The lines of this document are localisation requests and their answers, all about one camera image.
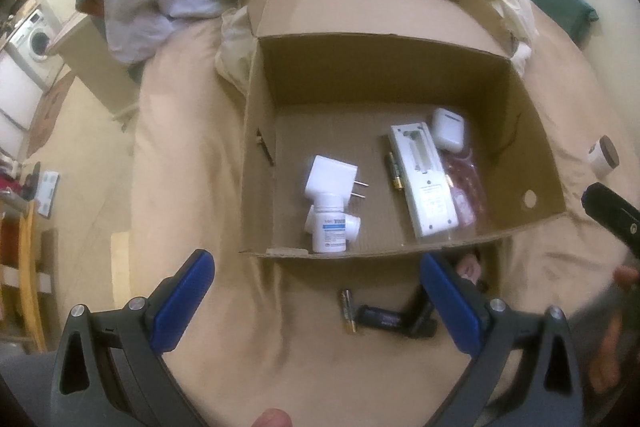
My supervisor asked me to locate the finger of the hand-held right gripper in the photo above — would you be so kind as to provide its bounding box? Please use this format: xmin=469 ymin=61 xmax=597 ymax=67
xmin=582 ymin=182 xmax=640 ymax=259

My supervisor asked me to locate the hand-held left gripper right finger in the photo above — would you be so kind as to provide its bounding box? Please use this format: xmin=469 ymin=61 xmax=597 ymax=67
xmin=420 ymin=252 xmax=586 ymax=427

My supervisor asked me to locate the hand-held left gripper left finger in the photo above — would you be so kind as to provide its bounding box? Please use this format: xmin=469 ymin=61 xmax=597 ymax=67
xmin=47 ymin=249 xmax=216 ymax=427

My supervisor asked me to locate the clear plastic bag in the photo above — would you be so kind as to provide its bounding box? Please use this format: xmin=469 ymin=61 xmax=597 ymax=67
xmin=442 ymin=147 xmax=488 ymax=228

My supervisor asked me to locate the white pill bottle red label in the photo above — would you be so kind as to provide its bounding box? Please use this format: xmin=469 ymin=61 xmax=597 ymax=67
xmin=305 ymin=204 xmax=362 ymax=244

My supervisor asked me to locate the white remote control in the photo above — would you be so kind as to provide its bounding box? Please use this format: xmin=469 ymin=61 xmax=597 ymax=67
xmin=390 ymin=122 xmax=460 ymax=239

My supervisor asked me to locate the white pill bottle blue label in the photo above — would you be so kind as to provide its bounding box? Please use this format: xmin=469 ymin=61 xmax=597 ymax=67
xmin=312 ymin=193 xmax=349 ymax=254

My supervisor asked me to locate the gold battery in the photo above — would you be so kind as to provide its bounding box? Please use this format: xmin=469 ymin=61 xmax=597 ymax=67
xmin=384 ymin=150 xmax=404 ymax=192
xmin=341 ymin=289 xmax=358 ymax=334

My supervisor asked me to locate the white earbud case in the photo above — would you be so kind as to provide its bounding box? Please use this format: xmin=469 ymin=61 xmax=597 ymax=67
xmin=431 ymin=108 xmax=464 ymax=151

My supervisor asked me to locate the white plug charger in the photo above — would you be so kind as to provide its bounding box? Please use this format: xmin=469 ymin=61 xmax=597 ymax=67
xmin=302 ymin=155 xmax=371 ymax=205

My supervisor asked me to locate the cardboard box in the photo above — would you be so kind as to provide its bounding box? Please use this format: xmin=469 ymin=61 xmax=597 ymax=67
xmin=238 ymin=0 xmax=568 ymax=260

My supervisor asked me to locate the person's right hand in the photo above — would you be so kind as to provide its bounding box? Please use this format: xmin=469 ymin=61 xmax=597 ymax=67
xmin=587 ymin=264 xmax=640 ymax=398

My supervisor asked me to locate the person's left hand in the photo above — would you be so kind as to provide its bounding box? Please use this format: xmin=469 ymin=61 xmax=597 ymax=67
xmin=250 ymin=408 xmax=294 ymax=427

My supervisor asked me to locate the person's foot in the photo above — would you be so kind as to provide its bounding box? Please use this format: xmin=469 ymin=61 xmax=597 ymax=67
xmin=457 ymin=254 xmax=484 ymax=293

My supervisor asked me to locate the small jar brown lid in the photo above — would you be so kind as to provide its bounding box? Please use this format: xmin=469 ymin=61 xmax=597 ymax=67
xmin=587 ymin=135 xmax=621 ymax=180

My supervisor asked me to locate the black rectangular device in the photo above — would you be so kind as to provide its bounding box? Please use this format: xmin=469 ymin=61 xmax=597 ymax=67
xmin=359 ymin=284 xmax=437 ymax=339

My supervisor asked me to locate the wooden chair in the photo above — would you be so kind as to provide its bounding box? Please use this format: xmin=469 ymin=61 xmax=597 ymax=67
xmin=0 ymin=202 xmax=51 ymax=353

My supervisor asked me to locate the beige bed sheet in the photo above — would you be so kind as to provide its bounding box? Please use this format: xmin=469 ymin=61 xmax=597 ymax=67
xmin=130 ymin=2 xmax=640 ymax=427

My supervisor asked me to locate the white flat floor item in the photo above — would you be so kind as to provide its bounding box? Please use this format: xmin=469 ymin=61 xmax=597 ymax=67
xmin=37 ymin=171 xmax=61 ymax=219

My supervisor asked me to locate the brown round rug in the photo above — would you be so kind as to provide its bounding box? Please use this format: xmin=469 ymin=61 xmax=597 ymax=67
xmin=25 ymin=72 xmax=76 ymax=158

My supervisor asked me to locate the beige side table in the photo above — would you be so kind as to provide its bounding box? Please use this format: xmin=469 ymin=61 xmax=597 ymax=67
xmin=47 ymin=14 xmax=143 ymax=128

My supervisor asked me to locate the white cabinet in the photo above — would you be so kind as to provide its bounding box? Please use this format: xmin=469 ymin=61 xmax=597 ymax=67
xmin=0 ymin=52 xmax=43 ymax=130

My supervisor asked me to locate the white washing machine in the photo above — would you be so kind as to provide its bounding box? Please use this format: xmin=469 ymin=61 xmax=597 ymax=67
xmin=5 ymin=9 xmax=63 ymax=90

